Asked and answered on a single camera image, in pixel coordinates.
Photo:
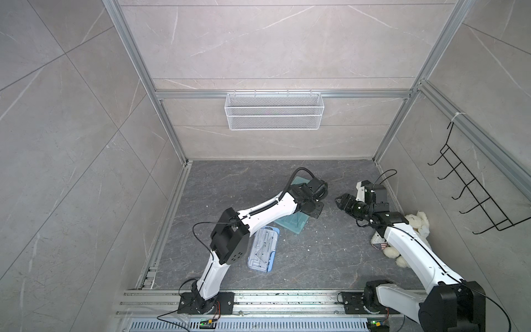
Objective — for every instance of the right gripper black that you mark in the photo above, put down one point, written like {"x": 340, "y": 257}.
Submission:
{"x": 346, "y": 203}

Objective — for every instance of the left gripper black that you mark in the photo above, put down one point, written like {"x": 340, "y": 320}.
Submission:
{"x": 316, "y": 213}

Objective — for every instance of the green transparent ruler set case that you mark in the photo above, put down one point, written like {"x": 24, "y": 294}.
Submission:
{"x": 294, "y": 223}

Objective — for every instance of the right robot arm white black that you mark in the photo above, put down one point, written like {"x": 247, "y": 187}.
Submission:
{"x": 450, "y": 302}

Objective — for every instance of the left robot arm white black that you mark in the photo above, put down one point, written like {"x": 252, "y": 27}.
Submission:
{"x": 303, "y": 193}

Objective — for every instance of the blue transparent geometry set case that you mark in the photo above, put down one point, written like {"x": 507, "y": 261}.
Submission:
{"x": 263, "y": 250}

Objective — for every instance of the newspaper print roll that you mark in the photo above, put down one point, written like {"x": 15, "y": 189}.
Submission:
{"x": 378, "y": 242}

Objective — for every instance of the white plush teddy bear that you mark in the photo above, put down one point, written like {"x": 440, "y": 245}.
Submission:
{"x": 421, "y": 226}

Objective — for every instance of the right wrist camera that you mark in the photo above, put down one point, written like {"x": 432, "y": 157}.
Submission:
{"x": 364, "y": 191}

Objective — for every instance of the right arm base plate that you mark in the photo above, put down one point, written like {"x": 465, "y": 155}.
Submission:
{"x": 354, "y": 303}

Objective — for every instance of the white wire mesh basket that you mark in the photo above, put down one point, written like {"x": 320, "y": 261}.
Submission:
{"x": 274, "y": 111}

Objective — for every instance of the black wire hook rack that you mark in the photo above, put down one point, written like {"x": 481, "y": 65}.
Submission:
{"x": 482, "y": 200}

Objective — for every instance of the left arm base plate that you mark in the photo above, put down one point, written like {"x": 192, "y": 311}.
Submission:
{"x": 193, "y": 304}

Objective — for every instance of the aluminium mounting rail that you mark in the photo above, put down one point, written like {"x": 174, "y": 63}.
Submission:
{"x": 247, "y": 303}

